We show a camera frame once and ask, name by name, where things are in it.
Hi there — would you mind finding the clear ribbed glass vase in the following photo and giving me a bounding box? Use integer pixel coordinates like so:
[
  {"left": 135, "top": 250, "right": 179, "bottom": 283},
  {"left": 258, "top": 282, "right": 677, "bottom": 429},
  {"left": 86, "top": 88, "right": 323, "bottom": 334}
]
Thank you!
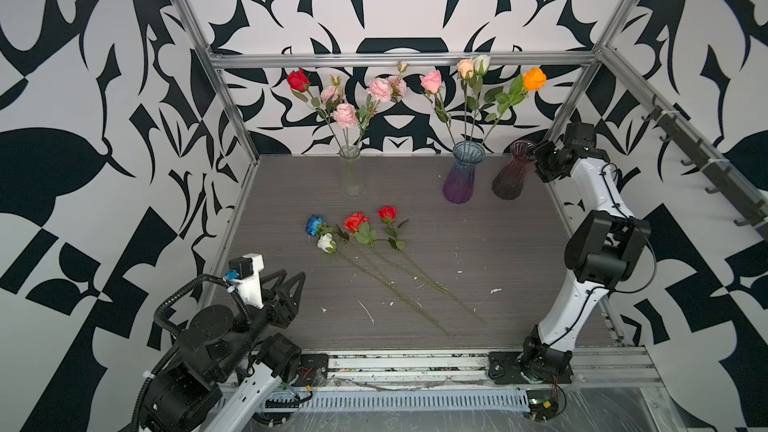
[{"left": 339, "top": 145, "right": 365, "bottom": 198}]

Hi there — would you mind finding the peach artificial rose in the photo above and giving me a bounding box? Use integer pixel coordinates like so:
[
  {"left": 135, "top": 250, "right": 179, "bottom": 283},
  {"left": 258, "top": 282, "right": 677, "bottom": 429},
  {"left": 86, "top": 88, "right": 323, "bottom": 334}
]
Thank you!
[{"left": 457, "top": 58, "right": 475, "bottom": 138}]

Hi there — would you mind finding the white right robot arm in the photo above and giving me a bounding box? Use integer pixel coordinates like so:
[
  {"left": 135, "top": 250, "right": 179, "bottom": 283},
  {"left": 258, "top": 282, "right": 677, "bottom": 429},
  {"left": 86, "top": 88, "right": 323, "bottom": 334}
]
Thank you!
[{"left": 517, "top": 123, "right": 651, "bottom": 383}]

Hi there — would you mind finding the pink carnation spray stem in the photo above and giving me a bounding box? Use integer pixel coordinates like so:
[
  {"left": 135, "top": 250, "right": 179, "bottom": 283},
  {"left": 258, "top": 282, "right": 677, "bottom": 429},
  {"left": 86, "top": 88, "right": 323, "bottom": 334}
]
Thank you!
[{"left": 320, "top": 76, "right": 360, "bottom": 148}]

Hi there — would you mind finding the light pink artificial rose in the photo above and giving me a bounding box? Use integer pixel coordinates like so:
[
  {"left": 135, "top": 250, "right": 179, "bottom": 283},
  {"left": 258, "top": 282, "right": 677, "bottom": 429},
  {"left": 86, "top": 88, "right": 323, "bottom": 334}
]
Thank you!
[{"left": 420, "top": 70, "right": 457, "bottom": 146}]

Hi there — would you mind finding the red artificial rose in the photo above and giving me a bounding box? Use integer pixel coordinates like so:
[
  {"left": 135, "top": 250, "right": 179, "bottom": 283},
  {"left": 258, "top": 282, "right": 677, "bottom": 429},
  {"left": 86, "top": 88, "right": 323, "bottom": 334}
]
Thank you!
[
  {"left": 343, "top": 212, "right": 457, "bottom": 301},
  {"left": 287, "top": 69, "right": 344, "bottom": 151},
  {"left": 371, "top": 206, "right": 486, "bottom": 324}
]

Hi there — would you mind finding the aluminium front rail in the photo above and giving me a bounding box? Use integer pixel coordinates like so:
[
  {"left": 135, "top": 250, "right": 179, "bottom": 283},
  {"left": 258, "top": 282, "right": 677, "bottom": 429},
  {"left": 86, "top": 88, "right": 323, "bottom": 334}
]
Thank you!
[{"left": 305, "top": 347, "right": 663, "bottom": 391}]

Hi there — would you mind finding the blue artificial rose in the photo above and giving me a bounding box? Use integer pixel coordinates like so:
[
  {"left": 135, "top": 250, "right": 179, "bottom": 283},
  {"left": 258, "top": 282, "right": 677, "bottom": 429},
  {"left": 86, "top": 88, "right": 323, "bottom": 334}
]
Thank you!
[{"left": 304, "top": 214, "right": 451, "bottom": 334}]

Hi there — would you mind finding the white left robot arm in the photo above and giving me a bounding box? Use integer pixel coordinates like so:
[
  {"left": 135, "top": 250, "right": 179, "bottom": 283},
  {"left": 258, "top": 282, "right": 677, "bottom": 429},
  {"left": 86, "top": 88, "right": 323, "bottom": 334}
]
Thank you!
[{"left": 128, "top": 270, "right": 306, "bottom": 431}]

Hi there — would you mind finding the white cable duct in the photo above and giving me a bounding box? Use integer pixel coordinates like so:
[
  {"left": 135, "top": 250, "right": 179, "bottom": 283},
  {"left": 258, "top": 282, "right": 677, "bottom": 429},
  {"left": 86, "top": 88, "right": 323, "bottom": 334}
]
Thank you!
[{"left": 256, "top": 389, "right": 530, "bottom": 413}]

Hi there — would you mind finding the wall hook rail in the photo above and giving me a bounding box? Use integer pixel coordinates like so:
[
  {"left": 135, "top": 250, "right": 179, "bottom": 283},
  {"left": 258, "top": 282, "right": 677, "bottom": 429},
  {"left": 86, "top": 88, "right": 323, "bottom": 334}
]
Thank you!
[{"left": 643, "top": 94, "right": 767, "bottom": 242}]

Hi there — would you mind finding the orange artificial rose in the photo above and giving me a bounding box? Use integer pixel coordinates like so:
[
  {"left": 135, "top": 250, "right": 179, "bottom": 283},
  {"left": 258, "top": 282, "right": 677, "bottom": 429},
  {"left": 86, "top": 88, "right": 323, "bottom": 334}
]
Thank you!
[{"left": 481, "top": 67, "right": 547, "bottom": 145}]

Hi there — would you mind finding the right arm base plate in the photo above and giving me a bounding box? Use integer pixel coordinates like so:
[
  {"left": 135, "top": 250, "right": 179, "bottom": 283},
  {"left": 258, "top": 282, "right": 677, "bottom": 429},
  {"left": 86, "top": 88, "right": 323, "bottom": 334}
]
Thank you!
[{"left": 487, "top": 349, "right": 573, "bottom": 385}]

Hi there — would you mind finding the white artificial rose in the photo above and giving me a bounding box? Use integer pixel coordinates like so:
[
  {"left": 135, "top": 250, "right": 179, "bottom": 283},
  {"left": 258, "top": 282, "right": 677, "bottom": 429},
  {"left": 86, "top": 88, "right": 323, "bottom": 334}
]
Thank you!
[
  {"left": 317, "top": 233, "right": 450, "bottom": 336},
  {"left": 467, "top": 55, "right": 490, "bottom": 138}
]

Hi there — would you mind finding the dark red glass vase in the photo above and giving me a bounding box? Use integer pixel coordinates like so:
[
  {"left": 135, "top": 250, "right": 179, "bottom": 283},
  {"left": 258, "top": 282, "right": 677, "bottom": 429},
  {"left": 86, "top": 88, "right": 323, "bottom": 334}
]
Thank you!
[{"left": 492, "top": 139, "right": 536, "bottom": 200}]

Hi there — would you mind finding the blue purple glass vase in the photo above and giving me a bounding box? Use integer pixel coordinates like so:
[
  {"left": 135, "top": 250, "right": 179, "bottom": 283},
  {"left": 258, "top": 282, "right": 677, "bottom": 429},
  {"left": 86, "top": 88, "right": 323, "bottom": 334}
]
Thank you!
[{"left": 442, "top": 141, "right": 486, "bottom": 204}]

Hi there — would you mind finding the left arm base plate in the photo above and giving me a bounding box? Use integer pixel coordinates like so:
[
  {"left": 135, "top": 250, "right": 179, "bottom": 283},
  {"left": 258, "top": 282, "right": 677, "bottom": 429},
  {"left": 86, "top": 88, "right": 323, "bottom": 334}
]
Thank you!
[{"left": 288, "top": 353, "right": 329, "bottom": 388}]

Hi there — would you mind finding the pink peony stem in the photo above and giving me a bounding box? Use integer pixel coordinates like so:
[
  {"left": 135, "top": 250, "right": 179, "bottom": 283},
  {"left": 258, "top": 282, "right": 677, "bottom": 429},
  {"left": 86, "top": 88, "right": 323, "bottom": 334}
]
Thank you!
[{"left": 356, "top": 61, "right": 409, "bottom": 146}]

